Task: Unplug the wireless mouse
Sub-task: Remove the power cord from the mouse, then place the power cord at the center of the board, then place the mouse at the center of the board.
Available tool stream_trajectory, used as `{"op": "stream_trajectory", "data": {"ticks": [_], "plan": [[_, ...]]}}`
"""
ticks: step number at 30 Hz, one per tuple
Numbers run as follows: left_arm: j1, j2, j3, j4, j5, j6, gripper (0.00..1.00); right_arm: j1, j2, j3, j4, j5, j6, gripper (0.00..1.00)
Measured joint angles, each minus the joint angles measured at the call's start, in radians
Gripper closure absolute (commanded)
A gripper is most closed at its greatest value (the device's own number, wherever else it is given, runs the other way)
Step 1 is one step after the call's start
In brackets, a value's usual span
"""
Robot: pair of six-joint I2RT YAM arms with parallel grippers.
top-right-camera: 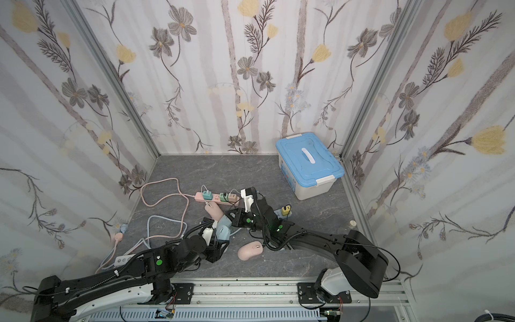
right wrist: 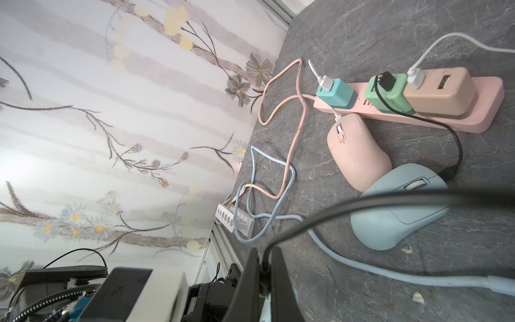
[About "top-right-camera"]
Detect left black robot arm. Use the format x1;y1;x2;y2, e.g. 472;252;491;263
30;234;229;321

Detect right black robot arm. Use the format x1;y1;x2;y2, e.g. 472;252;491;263
225;198;389;299

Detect blue mouse middle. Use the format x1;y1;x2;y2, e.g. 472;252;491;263
215;216;232;241

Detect pink mouse front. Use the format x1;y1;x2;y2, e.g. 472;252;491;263
237;241;263;261

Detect pink mouse near strip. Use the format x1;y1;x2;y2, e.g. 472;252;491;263
205;201;224;221

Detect yellow charger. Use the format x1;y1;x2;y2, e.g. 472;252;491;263
281;205;292;217

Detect pink power strip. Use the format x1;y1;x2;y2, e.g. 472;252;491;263
194;192;240;206

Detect teal USB charger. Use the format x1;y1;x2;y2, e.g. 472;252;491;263
202;191;213;201

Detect blue lid storage box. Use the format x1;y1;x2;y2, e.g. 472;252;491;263
276;132;345;201

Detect white power strip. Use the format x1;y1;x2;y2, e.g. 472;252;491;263
113;254;134;267

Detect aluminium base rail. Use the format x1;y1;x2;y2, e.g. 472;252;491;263
76;276;415;322

